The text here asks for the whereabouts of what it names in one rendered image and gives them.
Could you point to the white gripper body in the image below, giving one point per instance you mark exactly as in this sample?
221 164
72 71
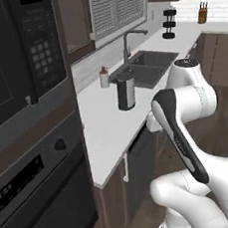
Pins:
153 123

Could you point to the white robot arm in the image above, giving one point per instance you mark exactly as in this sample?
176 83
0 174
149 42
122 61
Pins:
211 188

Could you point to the black oven knob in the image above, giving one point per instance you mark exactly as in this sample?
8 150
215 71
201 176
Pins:
59 144

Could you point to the black built-in oven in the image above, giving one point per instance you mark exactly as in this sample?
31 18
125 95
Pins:
38 191

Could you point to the black microwave oven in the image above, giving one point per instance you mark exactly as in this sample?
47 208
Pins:
15 53

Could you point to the black and silver canister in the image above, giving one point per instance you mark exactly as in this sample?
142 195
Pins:
126 93

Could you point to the dark dishwasher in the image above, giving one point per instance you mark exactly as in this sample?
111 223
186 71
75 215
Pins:
144 169

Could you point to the dark grey double sink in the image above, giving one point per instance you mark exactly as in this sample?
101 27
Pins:
149 68

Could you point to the white soap dispenser bottle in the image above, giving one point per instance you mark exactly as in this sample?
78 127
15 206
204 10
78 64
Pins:
104 78

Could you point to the grey sink tap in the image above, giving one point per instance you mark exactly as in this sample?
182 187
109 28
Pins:
125 48

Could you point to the brown base cupboard run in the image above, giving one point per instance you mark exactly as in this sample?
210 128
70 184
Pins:
218 60

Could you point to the brown base cupboard door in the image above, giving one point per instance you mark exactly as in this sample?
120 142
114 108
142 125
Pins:
113 206

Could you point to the black stacked-disc stand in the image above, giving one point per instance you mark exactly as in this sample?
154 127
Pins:
169 23

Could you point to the brown knife block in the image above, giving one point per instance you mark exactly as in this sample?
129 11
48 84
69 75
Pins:
203 14

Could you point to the white window shutters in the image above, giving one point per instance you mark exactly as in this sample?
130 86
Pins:
117 6

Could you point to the brown glass-door wall cupboard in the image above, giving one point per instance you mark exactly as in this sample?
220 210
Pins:
74 23

